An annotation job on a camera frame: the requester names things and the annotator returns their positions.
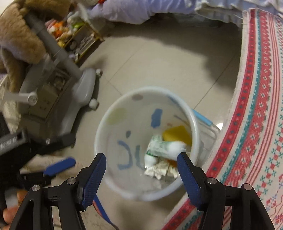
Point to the brown fluffy coat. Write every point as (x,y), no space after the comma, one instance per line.
(19,44)

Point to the yellow sponge pad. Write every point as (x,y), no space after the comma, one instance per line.
(178,133)

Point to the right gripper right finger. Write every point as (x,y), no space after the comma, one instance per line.
(193,178)

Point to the grey chair base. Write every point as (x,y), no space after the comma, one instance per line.
(53,91)

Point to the white tissue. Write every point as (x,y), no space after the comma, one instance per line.
(162,169)

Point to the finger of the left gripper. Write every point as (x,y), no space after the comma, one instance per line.
(59,167)

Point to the large white yogurt bottle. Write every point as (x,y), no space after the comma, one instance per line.
(172,149)

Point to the white patterned trash bin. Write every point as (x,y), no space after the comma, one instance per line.
(124,134)

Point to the blue white quilt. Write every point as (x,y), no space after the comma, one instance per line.
(137,12)

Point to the small white yogurt bottle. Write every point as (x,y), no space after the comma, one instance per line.
(154,150)

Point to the patterned bed sheet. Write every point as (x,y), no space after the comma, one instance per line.
(249,146)

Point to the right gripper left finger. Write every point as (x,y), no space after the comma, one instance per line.
(92,177)

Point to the orange peel with stem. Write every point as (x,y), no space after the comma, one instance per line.
(172,163)

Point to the shelf with toys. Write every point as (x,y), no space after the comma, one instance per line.
(74,34)

